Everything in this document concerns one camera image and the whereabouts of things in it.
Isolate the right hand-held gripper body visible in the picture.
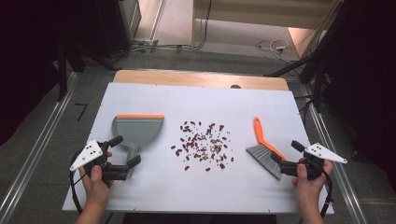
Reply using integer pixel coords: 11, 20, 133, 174
278, 142, 348, 181

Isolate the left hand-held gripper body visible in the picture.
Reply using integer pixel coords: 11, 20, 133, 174
69, 138, 129, 182

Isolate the orange brush with grey bristles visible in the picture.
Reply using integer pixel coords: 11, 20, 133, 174
245, 116, 289, 181

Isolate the grey dustpan with orange edge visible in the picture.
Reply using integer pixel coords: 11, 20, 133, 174
110, 113, 165, 180

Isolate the scatter of red beans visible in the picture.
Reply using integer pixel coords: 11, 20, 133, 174
170, 120, 235, 173

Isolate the person's left hand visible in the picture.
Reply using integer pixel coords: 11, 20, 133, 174
78, 151, 115, 213

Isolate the person's right hand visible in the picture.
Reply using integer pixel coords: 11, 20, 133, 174
290, 158, 335, 216

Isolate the white board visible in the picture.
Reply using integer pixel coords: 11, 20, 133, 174
61, 81, 335, 216

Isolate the black metal stand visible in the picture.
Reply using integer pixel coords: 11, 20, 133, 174
55, 41, 120, 102
263, 0, 353, 113

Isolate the wooden table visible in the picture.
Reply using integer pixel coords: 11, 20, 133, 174
112, 69, 290, 91

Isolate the dark cabinet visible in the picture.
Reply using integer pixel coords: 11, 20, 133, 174
94, 0, 143, 60

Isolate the light wooden furniture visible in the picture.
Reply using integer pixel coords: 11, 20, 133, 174
191, 0, 344, 59

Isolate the metal floor rail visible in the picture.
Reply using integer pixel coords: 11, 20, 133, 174
0, 71, 80, 224
297, 83, 370, 224

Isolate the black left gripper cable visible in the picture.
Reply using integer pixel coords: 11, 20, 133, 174
69, 151, 87, 217

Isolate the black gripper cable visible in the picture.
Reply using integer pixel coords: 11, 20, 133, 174
69, 151, 87, 217
318, 169, 334, 219

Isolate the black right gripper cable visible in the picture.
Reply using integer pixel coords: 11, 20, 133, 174
318, 169, 334, 219

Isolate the white floor cable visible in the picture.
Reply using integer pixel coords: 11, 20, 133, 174
255, 38, 292, 59

